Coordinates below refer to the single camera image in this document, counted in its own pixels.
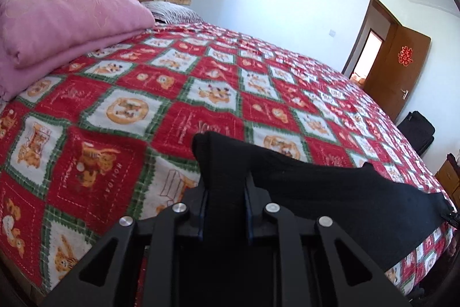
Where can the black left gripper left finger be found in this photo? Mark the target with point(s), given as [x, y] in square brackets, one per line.
[108, 274]

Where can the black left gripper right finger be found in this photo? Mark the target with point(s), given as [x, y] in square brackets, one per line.
[303, 262]

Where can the black pants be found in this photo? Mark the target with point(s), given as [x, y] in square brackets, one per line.
[387, 220]

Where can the red patchwork bear bedspread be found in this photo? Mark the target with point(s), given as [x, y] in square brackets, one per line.
[110, 133]

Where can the wooden side cabinet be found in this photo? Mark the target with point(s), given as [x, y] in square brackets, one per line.
[448, 176]

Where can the black suitcase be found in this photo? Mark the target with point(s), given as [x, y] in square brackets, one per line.
[418, 131]

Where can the brown wooden door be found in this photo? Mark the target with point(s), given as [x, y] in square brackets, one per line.
[389, 83]

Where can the red double happiness sticker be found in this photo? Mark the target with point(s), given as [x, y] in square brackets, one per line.
[405, 56]

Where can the pink folded blanket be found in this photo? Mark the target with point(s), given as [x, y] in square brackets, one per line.
[38, 36]

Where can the grey striped pillow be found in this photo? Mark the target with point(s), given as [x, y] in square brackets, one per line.
[171, 13]

